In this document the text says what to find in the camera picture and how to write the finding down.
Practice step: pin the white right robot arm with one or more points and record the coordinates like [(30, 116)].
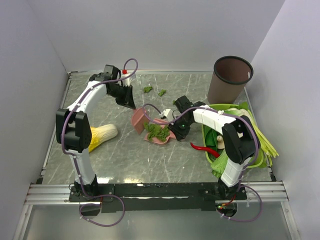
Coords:
[(241, 142)]

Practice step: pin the red chili pepper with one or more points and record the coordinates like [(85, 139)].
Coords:
[(205, 149)]

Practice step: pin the yellow white napa cabbage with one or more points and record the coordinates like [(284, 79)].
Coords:
[(101, 134)]

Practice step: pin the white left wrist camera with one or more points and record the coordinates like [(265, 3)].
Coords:
[(128, 77)]

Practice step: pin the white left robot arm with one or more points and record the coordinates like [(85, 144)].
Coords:
[(73, 131)]

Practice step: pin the yellow green leek stalks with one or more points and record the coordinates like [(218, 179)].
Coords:
[(269, 151)]

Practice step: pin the aluminium frame rail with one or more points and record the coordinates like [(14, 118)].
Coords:
[(58, 194)]

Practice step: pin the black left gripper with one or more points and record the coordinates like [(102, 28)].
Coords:
[(128, 101)]

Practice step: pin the brown plastic trash bin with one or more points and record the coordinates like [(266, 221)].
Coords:
[(229, 78)]

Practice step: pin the green plastic vegetable basket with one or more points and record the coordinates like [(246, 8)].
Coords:
[(261, 159)]

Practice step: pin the white green cabbage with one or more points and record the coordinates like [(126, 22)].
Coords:
[(238, 112)]

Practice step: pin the beige mushroom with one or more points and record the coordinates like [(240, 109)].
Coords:
[(220, 142)]

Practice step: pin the green lettuce leaf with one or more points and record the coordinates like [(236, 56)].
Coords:
[(219, 164)]

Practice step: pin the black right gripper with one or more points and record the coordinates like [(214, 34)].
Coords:
[(179, 134)]

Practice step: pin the pink plastic dustpan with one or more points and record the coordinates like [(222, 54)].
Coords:
[(155, 141)]

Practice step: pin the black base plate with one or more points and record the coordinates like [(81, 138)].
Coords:
[(160, 196)]

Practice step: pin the dark green leafy vegetable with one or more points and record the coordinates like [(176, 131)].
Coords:
[(210, 137)]

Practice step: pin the pink hand brush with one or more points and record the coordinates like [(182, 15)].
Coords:
[(138, 120)]

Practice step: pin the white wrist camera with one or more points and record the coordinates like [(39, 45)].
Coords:
[(128, 77), (167, 115)]

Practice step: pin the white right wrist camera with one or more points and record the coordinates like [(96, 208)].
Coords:
[(167, 115)]

